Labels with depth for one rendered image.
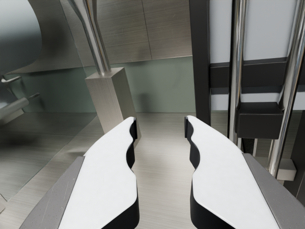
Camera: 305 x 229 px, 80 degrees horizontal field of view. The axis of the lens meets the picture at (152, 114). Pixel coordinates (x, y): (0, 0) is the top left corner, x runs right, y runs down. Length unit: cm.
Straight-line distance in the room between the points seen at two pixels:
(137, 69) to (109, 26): 19
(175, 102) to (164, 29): 29
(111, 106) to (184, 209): 34
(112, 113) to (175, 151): 24
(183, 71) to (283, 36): 50
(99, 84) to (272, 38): 42
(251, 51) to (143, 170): 43
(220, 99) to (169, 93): 51
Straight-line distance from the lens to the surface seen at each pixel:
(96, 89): 56
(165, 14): 71
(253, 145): 47
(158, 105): 82
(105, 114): 59
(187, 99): 78
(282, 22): 27
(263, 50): 27
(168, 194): 51
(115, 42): 79
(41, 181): 71
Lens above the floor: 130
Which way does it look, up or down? 29 degrees down
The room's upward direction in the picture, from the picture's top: 11 degrees counter-clockwise
